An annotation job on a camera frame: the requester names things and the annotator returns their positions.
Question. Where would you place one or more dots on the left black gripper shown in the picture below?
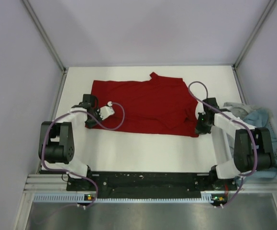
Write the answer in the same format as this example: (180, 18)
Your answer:
(89, 124)

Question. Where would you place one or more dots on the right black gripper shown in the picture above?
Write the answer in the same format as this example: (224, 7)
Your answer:
(200, 129)

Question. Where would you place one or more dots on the red t shirt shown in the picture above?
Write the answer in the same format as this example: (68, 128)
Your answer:
(161, 105)

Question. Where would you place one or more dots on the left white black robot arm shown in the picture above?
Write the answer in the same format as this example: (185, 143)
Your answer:
(57, 146)

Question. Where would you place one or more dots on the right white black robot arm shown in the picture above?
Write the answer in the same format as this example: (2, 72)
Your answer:
(252, 148)

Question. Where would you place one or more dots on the light blue t shirt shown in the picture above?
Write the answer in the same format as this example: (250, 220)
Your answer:
(263, 118)

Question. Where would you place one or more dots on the white laundry basket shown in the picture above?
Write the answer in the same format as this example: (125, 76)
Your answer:
(227, 143)

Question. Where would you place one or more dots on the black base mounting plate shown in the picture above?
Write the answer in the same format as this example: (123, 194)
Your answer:
(150, 184)

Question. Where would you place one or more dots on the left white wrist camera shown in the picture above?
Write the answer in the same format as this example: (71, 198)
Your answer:
(106, 111)

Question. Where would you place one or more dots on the right aluminium frame post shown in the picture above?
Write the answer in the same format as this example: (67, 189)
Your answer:
(255, 32)

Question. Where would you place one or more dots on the aluminium frame post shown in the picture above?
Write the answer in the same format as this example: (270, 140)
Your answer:
(43, 34)
(255, 32)

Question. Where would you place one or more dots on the light blue cable duct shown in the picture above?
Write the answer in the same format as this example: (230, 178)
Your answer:
(84, 199)

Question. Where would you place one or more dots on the left aluminium frame post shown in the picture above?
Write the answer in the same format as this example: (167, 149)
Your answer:
(43, 34)

